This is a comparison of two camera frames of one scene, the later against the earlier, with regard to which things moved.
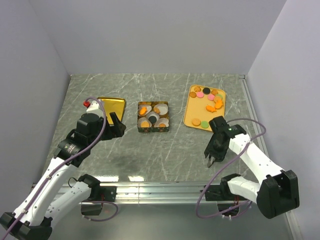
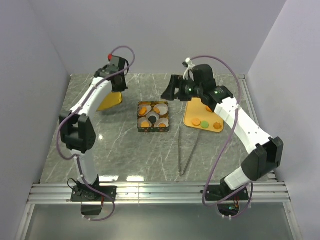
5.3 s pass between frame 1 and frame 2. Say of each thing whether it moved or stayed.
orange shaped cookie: stayed
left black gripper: moved
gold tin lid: moved
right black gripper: moved
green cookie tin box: stayed
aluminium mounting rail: stayed
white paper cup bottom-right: stayed
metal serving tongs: moved
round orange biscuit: stayed
